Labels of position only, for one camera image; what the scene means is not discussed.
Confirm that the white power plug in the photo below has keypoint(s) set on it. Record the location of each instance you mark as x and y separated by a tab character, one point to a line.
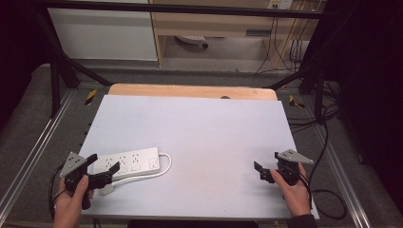
107	189

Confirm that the white cabinet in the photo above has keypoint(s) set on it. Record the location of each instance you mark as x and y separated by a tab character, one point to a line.
104	31

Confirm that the white wall socket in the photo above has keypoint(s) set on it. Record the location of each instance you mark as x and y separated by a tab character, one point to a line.
280	3

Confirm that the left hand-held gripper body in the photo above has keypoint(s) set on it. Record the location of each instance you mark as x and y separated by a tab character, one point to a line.
75	172

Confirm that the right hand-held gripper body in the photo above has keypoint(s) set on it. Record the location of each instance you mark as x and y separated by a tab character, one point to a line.
291	167

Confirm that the white power strip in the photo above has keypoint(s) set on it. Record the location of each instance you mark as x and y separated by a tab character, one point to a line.
130	163

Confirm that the person's right hand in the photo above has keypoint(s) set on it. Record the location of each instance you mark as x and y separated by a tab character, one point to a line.
293	196

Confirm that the black metal frame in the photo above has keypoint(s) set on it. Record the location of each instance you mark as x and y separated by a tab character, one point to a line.
60	72

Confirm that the person's left hand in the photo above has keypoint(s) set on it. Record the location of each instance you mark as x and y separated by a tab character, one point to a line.
70	205

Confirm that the grey chair base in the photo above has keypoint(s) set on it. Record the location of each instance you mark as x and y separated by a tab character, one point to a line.
193	40

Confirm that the aluminium rail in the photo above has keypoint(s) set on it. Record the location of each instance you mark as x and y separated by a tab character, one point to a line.
342	177
34	152

